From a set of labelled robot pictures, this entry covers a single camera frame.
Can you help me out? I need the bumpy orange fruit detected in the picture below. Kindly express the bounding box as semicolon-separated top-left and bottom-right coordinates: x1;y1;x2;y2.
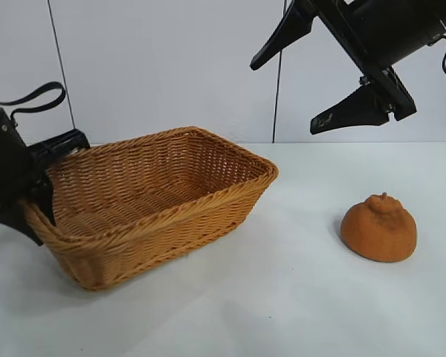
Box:
340;192;418;263

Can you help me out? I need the woven wicker basket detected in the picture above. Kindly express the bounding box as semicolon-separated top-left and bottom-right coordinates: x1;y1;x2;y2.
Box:
20;126;279;292

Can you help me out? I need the black looped left gripper cable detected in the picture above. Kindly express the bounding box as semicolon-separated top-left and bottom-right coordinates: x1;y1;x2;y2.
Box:
0;81;67;129

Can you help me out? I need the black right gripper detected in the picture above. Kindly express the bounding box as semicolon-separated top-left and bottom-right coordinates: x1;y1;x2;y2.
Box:
249;0;446;135

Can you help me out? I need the thick black hanging cable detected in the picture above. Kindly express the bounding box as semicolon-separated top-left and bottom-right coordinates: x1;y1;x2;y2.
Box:
272;50;284;144

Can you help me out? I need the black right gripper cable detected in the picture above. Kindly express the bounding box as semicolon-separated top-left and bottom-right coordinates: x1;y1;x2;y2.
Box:
427;33;446;85

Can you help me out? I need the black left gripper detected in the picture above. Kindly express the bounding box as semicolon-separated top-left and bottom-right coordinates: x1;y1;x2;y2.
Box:
0;83;91;247

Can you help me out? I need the thin black hanging cable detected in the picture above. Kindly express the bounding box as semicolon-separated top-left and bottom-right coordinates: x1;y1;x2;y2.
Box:
47;0;77;130

